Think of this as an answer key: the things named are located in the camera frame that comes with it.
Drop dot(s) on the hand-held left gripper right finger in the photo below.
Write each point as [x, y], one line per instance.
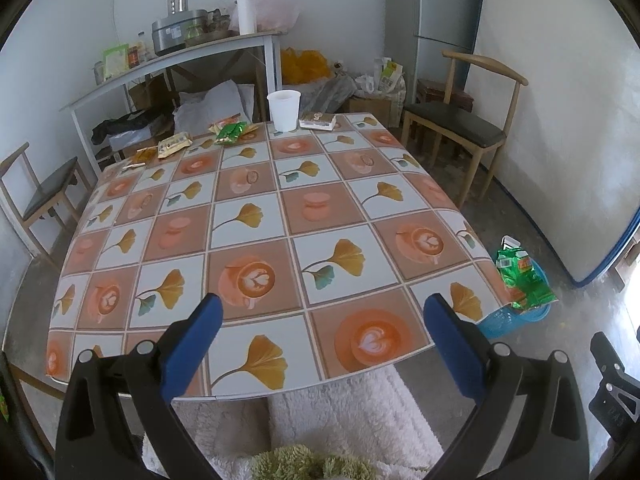
[455, 352]

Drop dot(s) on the small flat box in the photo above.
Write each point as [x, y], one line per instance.
[317, 121]

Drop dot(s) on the grey jar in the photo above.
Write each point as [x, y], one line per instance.
[99, 73]

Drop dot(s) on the grey plastic bag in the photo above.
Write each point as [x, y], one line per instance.
[332, 92]

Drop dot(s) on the grey side table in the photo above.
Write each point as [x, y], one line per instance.
[200, 52]

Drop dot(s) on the wooden chair dark seat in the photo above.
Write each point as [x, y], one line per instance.
[25, 425]
[460, 122]
[47, 185]

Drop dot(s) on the white pillow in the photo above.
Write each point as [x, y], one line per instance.
[210, 107]

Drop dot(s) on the white bag with green carton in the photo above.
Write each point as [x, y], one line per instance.
[382, 77]

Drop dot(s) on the dark wooden stool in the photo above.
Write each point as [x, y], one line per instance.
[445, 94]

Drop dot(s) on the orange round-print packet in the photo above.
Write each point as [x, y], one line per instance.
[222, 124]

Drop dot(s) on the white paper towel roll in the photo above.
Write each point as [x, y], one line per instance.
[246, 14]

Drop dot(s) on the white paper cup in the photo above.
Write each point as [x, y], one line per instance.
[283, 110]

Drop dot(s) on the black cloth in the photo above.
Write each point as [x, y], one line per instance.
[127, 125]

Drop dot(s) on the pink plastic bag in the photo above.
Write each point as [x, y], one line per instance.
[277, 10]

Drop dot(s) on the brown cardboard box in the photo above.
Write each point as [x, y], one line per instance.
[147, 94]

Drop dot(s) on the grey rice cooker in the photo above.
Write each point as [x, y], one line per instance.
[177, 32]

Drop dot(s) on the white fluffy cloth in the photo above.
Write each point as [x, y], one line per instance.
[325, 410]

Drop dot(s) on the green snack bag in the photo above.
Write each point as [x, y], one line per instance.
[525, 275]

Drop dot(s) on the red sauce jar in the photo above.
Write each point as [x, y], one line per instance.
[133, 57]

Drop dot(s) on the blue plastic basket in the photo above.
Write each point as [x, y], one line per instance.
[500, 322]

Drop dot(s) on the green fluffy slipper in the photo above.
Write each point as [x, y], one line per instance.
[347, 467]
[285, 465]

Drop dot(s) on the yellow plastic bag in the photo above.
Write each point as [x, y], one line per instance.
[305, 65]

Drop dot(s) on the small seasoning bottle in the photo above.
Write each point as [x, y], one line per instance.
[142, 47]

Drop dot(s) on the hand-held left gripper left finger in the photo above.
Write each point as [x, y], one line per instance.
[192, 350]

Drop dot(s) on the grey refrigerator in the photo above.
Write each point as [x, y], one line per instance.
[447, 5]

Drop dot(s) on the yellow orange packet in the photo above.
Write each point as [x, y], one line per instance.
[136, 156]

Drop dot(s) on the white panel with blue edge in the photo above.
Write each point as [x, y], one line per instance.
[560, 110]

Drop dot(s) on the dark bowl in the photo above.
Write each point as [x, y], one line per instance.
[222, 22]

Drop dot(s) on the small green packet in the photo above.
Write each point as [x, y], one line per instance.
[231, 134]

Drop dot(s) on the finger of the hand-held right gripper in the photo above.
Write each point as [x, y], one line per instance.
[607, 375]

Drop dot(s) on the yellow packet with label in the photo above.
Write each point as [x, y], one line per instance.
[175, 145]

